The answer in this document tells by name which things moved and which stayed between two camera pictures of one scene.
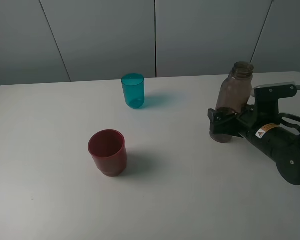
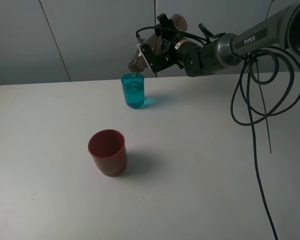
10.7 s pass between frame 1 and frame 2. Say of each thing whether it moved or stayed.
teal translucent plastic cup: stayed
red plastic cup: stayed
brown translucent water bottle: moved
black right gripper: moved
